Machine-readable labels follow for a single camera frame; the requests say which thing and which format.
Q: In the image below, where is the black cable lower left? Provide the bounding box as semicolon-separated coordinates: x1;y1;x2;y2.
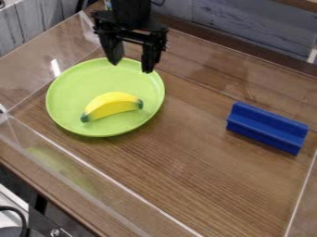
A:
0;206;30;237

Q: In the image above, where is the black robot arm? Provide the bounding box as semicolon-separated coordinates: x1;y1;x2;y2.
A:
92;0;169;73

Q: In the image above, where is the clear acrylic enclosure wall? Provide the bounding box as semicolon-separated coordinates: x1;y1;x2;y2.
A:
0;113;203;237

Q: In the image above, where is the blue plastic block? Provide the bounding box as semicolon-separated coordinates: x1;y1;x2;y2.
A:
227;102;310;156

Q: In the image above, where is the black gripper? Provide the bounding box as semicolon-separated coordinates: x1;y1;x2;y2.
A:
93;0;169;73

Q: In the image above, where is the clear acrylic corner bracket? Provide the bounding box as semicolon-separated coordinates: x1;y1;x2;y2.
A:
78;11;101;45

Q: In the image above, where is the green round plate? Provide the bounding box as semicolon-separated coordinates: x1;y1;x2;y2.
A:
46;57;167;137

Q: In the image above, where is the yellow toy banana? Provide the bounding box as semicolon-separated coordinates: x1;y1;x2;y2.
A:
81;92;144;123

